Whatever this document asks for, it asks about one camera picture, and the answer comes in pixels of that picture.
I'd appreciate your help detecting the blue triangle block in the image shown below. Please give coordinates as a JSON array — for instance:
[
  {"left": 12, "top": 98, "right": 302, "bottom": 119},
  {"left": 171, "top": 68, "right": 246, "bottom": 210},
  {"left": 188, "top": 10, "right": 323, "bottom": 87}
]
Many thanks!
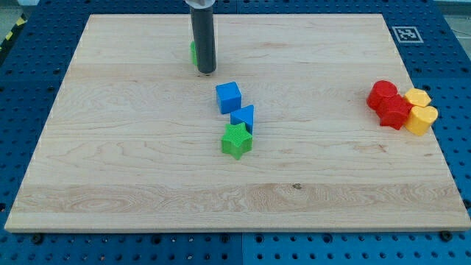
[{"left": 230, "top": 105, "right": 255, "bottom": 135}]

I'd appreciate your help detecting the green star block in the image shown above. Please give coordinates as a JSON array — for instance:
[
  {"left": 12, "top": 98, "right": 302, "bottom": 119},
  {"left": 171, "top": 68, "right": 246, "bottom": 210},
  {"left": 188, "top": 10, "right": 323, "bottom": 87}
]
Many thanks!
[{"left": 221, "top": 122, "right": 252, "bottom": 160}]

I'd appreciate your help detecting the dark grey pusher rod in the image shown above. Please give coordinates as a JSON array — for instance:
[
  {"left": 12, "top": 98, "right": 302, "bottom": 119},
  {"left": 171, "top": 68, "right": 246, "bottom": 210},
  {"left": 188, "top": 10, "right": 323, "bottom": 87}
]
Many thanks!
[{"left": 190, "top": 6, "right": 216, "bottom": 74}]

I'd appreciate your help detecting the wooden board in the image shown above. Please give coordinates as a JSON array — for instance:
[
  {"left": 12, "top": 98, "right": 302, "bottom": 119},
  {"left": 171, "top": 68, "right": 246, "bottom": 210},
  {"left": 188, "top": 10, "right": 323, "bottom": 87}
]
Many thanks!
[{"left": 5, "top": 14, "right": 470, "bottom": 233}]

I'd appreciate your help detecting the red star block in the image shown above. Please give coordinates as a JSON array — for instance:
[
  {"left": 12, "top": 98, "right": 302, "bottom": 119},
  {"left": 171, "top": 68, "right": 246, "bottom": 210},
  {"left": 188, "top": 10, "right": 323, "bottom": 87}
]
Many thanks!
[{"left": 376, "top": 95, "right": 413, "bottom": 130}]

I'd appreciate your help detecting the yellow cylinder block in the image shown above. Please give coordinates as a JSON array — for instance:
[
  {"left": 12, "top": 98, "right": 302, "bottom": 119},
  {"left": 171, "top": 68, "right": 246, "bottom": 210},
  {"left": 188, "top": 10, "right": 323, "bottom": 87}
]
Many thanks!
[{"left": 404, "top": 106, "right": 439, "bottom": 136}]

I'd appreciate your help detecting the yellow hexagon block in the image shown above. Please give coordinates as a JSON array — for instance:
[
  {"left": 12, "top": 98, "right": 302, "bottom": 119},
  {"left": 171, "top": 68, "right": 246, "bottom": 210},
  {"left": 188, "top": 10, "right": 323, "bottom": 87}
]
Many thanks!
[{"left": 403, "top": 88, "right": 431, "bottom": 107}]

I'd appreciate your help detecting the red cylinder block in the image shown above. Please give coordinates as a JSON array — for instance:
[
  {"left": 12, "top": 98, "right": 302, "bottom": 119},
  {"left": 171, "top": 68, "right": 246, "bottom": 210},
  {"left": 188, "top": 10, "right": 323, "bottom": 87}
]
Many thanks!
[{"left": 366, "top": 80, "right": 398, "bottom": 110}]

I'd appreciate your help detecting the blue cube block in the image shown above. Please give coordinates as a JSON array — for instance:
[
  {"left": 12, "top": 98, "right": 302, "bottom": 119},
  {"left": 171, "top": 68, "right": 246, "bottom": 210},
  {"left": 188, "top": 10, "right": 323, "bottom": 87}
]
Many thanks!
[{"left": 216, "top": 82, "right": 241, "bottom": 114}]

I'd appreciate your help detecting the green block behind rod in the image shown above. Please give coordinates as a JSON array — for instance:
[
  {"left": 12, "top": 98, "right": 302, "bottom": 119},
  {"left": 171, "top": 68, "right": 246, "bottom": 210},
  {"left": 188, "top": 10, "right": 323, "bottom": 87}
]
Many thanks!
[{"left": 190, "top": 41, "right": 198, "bottom": 66}]

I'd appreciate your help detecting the white fiducial marker tag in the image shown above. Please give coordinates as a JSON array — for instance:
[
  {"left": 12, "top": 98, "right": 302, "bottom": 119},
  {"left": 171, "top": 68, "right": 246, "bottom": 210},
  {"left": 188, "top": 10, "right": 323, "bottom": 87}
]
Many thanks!
[{"left": 392, "top": 26, "right": 423, "bottom": 43}]

